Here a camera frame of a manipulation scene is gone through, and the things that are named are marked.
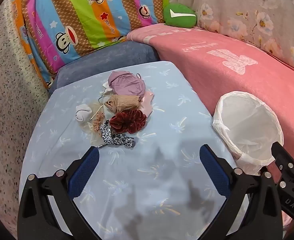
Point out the floral grey pillow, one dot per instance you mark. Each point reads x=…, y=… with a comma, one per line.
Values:
x=236, y=5

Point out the pink blanket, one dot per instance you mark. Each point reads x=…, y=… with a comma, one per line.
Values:
x=211, y=67

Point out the peach scrunchie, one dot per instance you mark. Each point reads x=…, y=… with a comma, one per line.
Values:
x=98, y=123

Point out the green cushion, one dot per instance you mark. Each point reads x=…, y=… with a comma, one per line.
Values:
x=179, y=15

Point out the clear plastic bag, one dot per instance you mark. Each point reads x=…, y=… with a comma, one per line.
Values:
x=91, y=136

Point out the beige stocking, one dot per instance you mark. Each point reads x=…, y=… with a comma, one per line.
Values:
x=124, y=102

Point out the purple cloth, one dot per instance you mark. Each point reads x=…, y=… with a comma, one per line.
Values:
x=127, y=85

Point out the light blue palm-print tablecloth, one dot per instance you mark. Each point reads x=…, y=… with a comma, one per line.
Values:
x=149, y=145

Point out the white lined trash bin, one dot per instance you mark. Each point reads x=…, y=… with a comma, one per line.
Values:
x=246, y=122

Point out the pink cloth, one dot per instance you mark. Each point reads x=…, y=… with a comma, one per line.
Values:
x=147, y=103

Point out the blue-grey sofa cushion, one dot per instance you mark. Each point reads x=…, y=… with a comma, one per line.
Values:
x=99, y=57

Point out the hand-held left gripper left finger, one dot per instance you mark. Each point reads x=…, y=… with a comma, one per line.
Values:
x=84, y=171

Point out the striped cartoon monkey quilt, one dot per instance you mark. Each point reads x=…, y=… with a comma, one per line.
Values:
x=74, y=17

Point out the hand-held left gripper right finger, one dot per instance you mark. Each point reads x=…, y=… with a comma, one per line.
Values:
x=214, y=171

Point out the leopard print hair band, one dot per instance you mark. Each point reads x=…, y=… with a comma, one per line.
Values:
x=107, y=135

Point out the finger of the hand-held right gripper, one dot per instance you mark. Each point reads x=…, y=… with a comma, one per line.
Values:
x=284, y=157

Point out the dark red velvet scrunchie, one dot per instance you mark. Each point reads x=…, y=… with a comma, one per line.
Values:
x=129, y=121

